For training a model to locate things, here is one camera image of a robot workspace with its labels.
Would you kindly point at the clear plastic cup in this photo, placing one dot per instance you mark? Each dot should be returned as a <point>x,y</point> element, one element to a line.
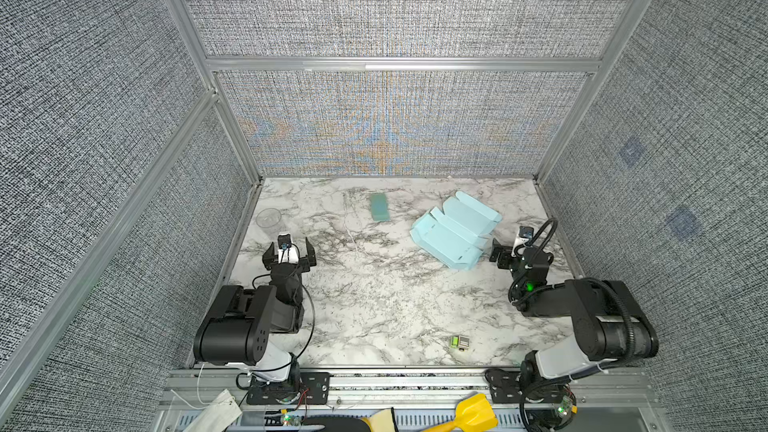
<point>270,221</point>

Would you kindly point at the yellow plastic scoop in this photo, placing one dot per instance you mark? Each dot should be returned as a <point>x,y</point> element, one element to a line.
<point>473,414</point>

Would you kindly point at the small green electronic module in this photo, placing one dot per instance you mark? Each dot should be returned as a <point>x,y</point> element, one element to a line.
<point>459,342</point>

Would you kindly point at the aluminium front rail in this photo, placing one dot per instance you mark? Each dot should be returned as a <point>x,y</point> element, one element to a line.
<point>371,387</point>

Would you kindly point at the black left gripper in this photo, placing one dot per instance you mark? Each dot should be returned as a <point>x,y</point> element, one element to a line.
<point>288,264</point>

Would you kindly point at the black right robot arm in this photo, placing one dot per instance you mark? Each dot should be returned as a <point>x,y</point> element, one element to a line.
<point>610,329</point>

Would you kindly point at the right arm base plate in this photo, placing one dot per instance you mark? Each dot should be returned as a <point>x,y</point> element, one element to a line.
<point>506,386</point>

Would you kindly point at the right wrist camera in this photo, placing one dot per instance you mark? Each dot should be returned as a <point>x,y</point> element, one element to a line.
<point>524,235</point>

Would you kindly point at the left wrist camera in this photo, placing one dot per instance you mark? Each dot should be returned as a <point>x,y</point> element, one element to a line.
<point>284,241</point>

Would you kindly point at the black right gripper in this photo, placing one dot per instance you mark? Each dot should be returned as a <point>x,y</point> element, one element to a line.
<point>514,257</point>

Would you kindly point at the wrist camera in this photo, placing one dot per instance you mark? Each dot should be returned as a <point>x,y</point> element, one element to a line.
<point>524,235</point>
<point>284,241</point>

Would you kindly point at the white cloth strip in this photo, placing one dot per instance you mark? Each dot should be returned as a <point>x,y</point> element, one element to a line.
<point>223,412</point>

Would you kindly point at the light blue paper box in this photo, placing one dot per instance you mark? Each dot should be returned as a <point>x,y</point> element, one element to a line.
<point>457,233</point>

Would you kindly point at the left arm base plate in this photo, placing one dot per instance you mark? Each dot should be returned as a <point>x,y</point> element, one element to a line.
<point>310,387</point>

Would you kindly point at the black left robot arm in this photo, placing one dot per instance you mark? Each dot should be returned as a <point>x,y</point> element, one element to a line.
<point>237,327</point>

